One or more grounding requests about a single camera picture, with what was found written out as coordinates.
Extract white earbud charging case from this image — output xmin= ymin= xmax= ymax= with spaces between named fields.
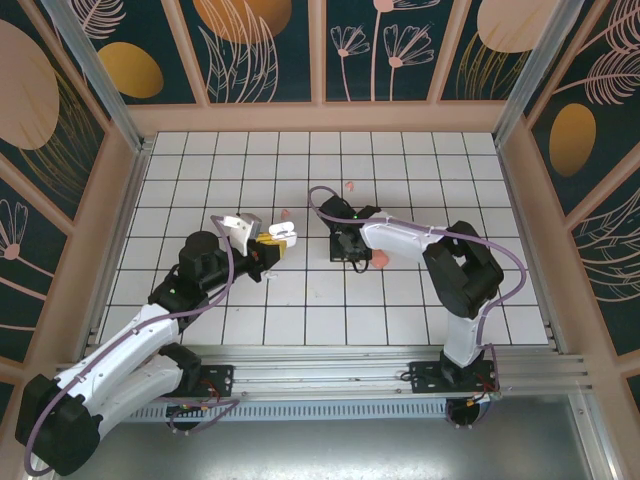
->
xmin=268 ymin=221 xmax=300 ymax=247

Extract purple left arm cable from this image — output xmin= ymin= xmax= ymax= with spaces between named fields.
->
xmin=22 ymin=214 xmax=241 ymax=476

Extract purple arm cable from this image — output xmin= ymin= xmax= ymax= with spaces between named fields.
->
xmin=22 ymin=214 xmax=241 ymax=476
xmin=308 ymin=185 xmax=527 ymax=431

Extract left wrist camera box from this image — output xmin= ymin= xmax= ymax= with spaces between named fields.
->
xmin=221 ymin=212 xmax=264 ymax=256

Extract aluminium table side rail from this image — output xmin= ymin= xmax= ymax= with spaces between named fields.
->
xmin=493 ymin=134 xmax=569 ymax=351
xmin=87 ymin=138 xmax=154 ymax=351

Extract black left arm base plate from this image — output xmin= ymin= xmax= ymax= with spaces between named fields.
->
xmin=164 ymin=363 xmax=236 ymax=401

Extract long aluminium base rail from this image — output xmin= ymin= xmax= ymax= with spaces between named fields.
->
xmin=54 ymin=344 xmax=594 ymax=399

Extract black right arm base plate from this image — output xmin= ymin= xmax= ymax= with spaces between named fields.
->
xmin=408 ymin=359 xmax=501 ymax=396

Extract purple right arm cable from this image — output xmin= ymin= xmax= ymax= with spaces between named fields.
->
xmin=308 ymin=185 xmax=527 ymax=431

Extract perforated metal cable tray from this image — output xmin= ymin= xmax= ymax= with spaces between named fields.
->
xmin=69 ymin=401 xmax=451 ymax=422

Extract aluminium frame post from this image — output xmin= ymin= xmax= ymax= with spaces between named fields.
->
xmin=492 ymin=0 xmax=586 ymax=149
xmin=38 ymin=0 xmax=151 ymax=154

